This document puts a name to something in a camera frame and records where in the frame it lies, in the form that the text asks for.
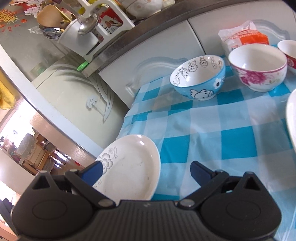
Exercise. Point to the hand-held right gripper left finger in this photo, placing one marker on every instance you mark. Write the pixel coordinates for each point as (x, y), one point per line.
(92, 172)

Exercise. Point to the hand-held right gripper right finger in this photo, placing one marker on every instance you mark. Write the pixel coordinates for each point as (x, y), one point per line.
(198, 172)

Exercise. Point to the white plate grey flower print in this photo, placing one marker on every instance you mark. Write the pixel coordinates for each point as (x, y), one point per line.
(131, 166)

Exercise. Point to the white bowl pink flowers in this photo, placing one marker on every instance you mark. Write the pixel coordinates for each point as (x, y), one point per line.
(256, 62)

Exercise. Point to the blue checked tablecloth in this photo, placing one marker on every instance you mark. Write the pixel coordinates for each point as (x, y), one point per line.
(208, 129)

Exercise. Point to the wooden cabinet lace cover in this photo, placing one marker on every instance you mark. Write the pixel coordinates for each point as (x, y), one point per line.
(30, 148)

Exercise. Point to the blue cartoon bowl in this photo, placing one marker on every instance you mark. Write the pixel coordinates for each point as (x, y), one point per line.
(198, 81)

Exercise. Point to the frosted glass sliding door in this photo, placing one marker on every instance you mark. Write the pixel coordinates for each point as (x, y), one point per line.
(57, 81)

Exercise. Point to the green clip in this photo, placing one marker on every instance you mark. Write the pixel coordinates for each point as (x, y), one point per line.
(82, 66)

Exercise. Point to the yellow cloth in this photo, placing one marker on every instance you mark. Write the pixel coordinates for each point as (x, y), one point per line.
(5, 92)

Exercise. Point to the white utensil holder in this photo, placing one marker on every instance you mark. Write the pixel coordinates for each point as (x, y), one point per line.
(74, 39)

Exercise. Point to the white cabinet door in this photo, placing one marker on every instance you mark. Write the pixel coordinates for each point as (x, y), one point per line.
(157, 44)
(208, 20)

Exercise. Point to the orange white packet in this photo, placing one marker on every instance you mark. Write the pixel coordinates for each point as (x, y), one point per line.
(247, 34)

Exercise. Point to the red rimmed white bowl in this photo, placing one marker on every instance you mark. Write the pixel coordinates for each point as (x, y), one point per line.
(289, 55)

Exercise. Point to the white rack red label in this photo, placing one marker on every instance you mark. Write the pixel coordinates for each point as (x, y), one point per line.
(113, 23)

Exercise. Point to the steel counter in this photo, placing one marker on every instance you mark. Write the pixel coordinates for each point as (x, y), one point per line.
(138, 27)

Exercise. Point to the wooden spatula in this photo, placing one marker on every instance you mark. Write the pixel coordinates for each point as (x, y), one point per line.
(49, 16)

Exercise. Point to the white floral bowl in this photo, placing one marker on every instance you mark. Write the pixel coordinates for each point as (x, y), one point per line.
(141, 8)

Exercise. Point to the red paper decoration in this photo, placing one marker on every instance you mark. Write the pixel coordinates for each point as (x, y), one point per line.
(13, 14)

